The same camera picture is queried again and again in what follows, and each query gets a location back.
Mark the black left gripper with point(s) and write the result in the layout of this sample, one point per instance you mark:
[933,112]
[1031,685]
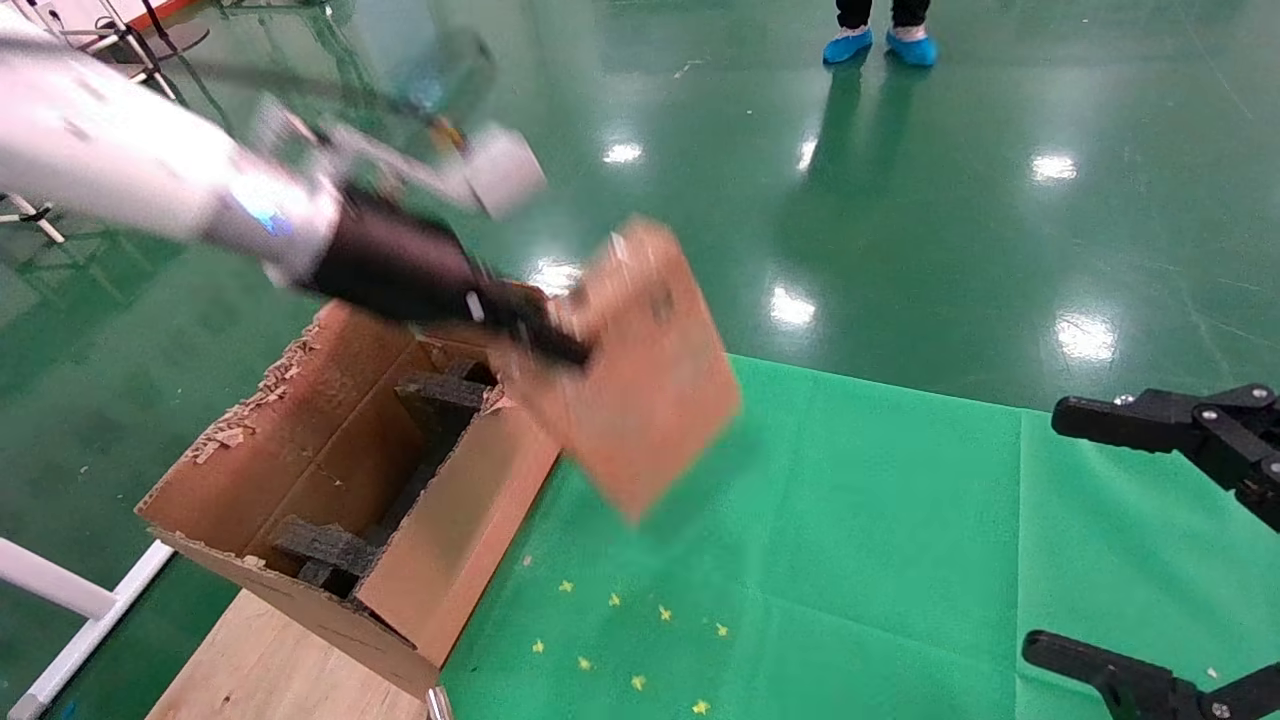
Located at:
[400,265]

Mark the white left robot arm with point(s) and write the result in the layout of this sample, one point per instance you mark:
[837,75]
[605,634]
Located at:
[110,150]

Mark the white frame work table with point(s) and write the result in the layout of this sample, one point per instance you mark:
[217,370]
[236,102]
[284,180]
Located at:
[140,40]

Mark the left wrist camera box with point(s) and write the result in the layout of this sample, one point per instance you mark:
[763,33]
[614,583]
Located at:
[503,170]

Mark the person in black trousers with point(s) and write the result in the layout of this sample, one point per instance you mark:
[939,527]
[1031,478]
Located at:
[880,12]

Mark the black foam block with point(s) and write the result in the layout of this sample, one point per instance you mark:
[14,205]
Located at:
[325,550]
[445,395]

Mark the white tube frame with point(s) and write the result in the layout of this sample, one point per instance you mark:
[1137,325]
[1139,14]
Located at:
[70,600]

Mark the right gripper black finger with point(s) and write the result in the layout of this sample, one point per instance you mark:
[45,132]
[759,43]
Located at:
[1220,430]
[1150,690]

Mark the small brown cardboard box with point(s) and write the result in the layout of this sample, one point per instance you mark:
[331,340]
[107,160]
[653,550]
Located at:
[640,390]

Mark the green table mat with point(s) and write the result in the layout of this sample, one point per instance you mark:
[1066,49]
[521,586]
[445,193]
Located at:
[850,560]

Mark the blue shoe cover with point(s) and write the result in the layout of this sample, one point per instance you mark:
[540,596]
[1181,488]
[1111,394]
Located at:
[912,48]
[848,45]

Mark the large open cardboard carton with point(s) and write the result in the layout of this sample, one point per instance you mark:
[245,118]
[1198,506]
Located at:
[300,440]

